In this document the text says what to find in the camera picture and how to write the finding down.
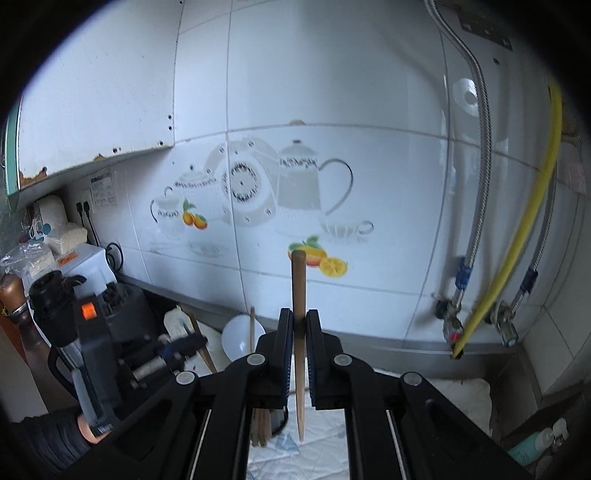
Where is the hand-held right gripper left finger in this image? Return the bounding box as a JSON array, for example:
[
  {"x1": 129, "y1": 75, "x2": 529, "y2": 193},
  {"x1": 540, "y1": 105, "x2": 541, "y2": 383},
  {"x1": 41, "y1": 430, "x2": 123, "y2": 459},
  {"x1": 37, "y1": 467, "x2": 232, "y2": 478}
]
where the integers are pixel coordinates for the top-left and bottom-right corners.
[{"x1": 65, "y1": 308, "x2": 295, "y2": 480}]

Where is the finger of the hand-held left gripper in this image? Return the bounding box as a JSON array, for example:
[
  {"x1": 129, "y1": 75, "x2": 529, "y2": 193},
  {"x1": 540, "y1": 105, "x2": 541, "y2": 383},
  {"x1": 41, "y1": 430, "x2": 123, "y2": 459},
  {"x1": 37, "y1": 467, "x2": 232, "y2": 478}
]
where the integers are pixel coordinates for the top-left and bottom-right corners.
[
  {"x1": 159, "y1": 335, "x2": 209, "y2": 352},
  {"x1": 157, "y1": 351, "x2": 199, "y2": 370}
]

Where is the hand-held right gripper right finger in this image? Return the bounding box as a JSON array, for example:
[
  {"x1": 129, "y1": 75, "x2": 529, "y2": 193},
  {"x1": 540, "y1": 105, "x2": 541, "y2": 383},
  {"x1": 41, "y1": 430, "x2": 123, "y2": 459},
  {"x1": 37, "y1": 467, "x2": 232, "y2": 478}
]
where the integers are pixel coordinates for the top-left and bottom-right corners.
[{"x1": 305, "y1": 309, "x2": 532, "y2": 480}]

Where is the dark round utensil holder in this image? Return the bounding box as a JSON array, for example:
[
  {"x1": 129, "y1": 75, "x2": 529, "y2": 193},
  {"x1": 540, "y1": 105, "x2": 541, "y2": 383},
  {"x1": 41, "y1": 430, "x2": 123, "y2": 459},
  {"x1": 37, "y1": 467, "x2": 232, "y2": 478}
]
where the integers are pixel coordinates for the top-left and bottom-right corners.
[{"x1": 270, "y1": 407, "x2": 291, "y2": 437}]

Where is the person's left forearm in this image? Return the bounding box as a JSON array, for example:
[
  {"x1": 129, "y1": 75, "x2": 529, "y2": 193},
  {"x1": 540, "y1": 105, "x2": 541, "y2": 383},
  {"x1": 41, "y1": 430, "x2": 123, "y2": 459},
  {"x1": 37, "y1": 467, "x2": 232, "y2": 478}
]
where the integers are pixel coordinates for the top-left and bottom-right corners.
[{"x1": 7, "y1": 406, "x2": 93, "y2": 480}]

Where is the person's left hand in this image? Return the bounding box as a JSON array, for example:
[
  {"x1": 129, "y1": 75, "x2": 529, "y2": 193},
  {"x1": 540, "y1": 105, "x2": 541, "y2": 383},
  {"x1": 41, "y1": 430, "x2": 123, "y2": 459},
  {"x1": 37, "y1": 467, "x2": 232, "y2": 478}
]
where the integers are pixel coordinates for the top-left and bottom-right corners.
[{"x1": 76, "y1": 414, "x2": 116, "y2": 447}]

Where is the white plastic jug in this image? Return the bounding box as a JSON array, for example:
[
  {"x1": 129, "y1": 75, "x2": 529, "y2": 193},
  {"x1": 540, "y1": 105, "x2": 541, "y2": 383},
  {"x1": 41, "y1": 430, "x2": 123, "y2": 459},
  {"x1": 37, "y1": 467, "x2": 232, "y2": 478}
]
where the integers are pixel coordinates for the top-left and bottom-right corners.
[{"x1": 165, "y1": 307, "x2": 195, "y2": 341}]

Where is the white round bowl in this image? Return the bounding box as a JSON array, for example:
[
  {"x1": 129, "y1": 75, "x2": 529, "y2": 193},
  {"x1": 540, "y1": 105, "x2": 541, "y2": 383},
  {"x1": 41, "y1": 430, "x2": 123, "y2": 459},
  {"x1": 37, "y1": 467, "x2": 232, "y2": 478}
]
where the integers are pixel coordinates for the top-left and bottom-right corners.
[{"x1": 221, "y1": 313, "x2": 267, "y2": 366}]

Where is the white kitchen appliance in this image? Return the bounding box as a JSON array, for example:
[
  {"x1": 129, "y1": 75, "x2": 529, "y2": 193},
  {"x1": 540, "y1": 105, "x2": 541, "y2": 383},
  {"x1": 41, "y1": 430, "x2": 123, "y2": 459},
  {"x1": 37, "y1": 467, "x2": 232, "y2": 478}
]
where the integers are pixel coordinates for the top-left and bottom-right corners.
[{"x1": 57, "y1": 243, "x2": 119, "y2": 291}]

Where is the white cloth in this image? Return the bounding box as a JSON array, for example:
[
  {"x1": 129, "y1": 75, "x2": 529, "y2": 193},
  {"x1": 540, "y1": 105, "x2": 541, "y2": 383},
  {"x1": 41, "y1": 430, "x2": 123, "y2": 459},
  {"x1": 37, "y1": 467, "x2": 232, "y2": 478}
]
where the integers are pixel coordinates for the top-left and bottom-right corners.
[{"x1": 182, "y1": 323, "x2": 491, "y2": 480}]

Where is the clear plastic bag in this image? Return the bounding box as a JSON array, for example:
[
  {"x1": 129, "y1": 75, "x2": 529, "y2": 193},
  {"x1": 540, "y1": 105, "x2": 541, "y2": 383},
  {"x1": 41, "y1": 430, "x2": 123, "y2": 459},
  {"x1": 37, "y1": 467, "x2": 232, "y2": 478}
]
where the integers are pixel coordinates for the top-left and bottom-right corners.
[{"x1": 1, "y1": 241, "x2": 57, "y2": 278}]

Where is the white rice bag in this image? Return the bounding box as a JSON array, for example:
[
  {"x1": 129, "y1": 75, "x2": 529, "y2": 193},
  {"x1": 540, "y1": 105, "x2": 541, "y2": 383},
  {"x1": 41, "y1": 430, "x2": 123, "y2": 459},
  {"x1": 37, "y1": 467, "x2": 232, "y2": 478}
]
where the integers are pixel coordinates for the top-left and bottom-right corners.
[{"x1": 34, "y1": 195, "x2": 89, "y2": 256}]

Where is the metal valve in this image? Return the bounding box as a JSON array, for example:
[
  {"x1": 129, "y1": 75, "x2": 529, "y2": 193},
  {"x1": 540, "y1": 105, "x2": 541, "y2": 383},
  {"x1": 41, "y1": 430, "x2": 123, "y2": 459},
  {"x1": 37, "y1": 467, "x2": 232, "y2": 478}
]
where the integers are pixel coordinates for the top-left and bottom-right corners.
[
  {"x1": 433, "y1": 299, "x2": 465, "y2": 346},
  {"x1": 491, "y1": 301, "x2": 521, "y2": 348}
]

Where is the green pump soap bottle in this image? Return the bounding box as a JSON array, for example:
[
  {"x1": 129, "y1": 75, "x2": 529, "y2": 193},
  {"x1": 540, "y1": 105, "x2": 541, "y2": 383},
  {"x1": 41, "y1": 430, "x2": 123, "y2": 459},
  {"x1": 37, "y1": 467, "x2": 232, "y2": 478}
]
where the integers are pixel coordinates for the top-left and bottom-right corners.
[{"x1": 507, "y1": 426, "x2": 556, "y2": 468}]

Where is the white water heater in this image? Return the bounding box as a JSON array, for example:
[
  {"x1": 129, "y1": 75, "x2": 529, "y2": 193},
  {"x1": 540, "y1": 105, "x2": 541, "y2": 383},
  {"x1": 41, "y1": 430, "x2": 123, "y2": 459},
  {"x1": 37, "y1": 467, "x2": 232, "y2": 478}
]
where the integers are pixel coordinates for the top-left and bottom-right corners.
[{"x1": 442, "y1": 0, "x2": 514, "y2": 52}]

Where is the black power cable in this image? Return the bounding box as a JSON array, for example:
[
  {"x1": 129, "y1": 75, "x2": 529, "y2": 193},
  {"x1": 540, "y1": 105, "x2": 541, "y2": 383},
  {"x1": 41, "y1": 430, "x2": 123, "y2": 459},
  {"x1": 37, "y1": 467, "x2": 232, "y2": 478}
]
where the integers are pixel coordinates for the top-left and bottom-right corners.
[{"x1": 87, "y1": 211, "x2": 124, "y2": 275}]

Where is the white wall socket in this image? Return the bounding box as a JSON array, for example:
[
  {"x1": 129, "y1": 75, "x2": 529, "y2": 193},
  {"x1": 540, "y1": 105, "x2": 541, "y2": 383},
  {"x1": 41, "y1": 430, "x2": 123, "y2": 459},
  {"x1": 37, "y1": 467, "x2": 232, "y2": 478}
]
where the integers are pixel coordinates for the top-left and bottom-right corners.
[{"x1": 75, "y1": 188, "x2": 96, "y2": 216}]

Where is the white wall sticker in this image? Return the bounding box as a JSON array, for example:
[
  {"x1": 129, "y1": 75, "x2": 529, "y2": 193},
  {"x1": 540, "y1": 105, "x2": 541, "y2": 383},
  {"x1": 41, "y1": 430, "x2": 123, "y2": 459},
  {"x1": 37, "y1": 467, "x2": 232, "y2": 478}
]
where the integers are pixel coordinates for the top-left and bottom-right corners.
[{"x1": 89, "y1": 170, "x2": 117, "y2": 209}]

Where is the metal flexible hose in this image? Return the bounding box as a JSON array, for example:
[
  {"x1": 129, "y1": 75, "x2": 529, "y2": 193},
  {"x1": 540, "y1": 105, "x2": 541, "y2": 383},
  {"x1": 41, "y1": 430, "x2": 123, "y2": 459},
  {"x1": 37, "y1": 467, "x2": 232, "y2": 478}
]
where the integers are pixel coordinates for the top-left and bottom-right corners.
[
  {"x1": 427, "y1": 0, "x2": 493, "y2": 303},
  {"x1": 501, "y1": 181, "x2": 560, "y2": 324}
]

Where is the white wall cabinet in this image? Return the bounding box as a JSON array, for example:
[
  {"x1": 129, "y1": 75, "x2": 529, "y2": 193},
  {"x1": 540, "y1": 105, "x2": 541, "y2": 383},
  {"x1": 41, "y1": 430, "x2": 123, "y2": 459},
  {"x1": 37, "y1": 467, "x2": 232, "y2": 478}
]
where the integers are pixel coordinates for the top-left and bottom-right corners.
[{"x1": 4, "y1": 0, "x2": 180, "y2": 200}]

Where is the yellow gas hose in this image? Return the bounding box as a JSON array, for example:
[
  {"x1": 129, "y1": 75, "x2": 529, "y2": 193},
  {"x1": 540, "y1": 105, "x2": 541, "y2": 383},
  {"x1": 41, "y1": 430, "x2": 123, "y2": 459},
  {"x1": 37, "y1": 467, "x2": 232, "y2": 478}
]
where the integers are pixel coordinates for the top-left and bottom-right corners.
[{"x1": 450, "y1": 78, "x2": 565, "y2": 361}]

